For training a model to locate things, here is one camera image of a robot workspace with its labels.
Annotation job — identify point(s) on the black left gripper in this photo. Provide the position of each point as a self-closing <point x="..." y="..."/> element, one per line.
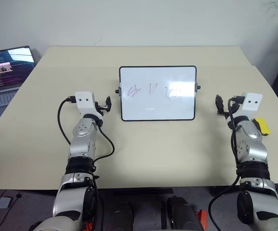
<point x="100" y="107"/>

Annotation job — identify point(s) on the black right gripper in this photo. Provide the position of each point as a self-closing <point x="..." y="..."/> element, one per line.
<point x="236" y="104"/>

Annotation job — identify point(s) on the yellow eraser with black felt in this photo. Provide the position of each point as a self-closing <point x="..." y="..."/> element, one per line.
<point x="264" y="126"/>

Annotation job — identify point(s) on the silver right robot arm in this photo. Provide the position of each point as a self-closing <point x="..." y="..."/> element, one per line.
<point x="254" y="149"/>

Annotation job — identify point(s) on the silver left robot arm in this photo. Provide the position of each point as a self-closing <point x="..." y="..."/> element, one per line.
<point x="81" y="149"/>

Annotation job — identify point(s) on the black-framed whiteboard on stand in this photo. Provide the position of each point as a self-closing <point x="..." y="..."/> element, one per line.
<point x="157" y="103"/>

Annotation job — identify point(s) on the open laptop with lit screen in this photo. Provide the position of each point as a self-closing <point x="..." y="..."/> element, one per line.
<point x="4" y="69"/>

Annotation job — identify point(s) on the dark rounded shape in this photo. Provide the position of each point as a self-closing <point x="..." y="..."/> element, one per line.
<point x="122" y="215"/>
<point x="183" y="214"/>

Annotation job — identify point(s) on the orange plastic piece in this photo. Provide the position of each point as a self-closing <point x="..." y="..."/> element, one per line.
<point x="202" y="220"/>

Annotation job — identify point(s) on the small grey box on floor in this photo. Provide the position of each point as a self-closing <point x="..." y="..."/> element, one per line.
<point x="4" y="202"/>

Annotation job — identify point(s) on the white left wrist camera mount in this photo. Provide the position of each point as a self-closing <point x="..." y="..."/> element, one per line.
<point x="84" y="102"/>

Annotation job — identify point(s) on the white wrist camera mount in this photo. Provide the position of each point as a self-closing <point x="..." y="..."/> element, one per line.
<point x="84" y="102"/>
<point x="252" y="102"/>

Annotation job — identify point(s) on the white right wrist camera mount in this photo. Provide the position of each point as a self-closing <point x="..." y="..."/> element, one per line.
<point x="252" y="102"/>

